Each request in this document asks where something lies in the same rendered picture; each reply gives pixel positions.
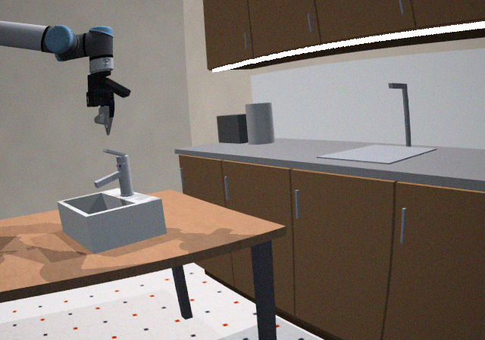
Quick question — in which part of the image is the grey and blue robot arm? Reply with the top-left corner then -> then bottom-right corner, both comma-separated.
0,21 -> 131,97

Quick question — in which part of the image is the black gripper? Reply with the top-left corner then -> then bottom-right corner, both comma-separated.
86,70 -> 114,136

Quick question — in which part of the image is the grey mixer tap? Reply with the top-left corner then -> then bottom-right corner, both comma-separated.
94,149 -> 134,197

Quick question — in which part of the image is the grey square sink basin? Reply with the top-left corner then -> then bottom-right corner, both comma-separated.
57,189 -> 167,254

